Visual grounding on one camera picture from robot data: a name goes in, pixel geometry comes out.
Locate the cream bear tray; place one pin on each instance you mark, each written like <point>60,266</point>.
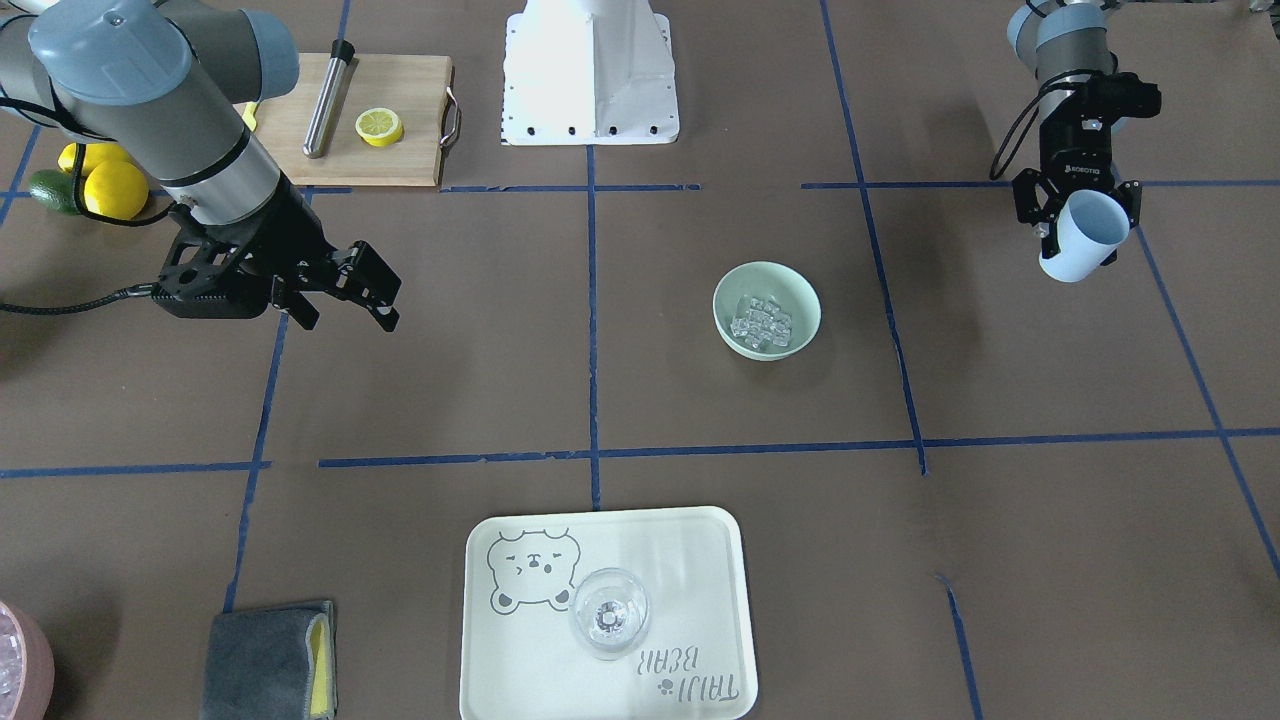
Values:
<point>519,659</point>

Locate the clear wine glass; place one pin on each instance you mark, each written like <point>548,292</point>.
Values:
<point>610,613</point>

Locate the green lime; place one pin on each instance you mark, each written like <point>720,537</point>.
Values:
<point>57,191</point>

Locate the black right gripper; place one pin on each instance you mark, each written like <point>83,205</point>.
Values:
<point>291,233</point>

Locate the lemon half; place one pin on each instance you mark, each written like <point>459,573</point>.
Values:
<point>379,127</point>

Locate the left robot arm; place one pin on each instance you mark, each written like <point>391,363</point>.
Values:
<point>1054,37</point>

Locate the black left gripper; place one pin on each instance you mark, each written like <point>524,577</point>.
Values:
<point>1078,146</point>

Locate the wooden cutting board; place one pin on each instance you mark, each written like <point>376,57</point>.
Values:
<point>418,87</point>

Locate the pink bowl of ice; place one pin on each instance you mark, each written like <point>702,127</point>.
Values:
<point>27,666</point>

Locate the green bowl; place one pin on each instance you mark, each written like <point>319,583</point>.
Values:
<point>794,292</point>

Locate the grey cloth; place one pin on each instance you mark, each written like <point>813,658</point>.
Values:
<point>272,663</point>

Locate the ice cubes in green bowl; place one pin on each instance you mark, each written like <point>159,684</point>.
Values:
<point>761,324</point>

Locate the yellow lemon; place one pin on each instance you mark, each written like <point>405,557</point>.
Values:
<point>116,190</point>
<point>94,155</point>

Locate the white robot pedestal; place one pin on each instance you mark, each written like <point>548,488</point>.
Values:
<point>589,73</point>

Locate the light blue plastic cup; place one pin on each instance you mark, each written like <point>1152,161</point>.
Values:
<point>1090,228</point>

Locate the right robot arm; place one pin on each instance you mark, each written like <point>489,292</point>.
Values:
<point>163,79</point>

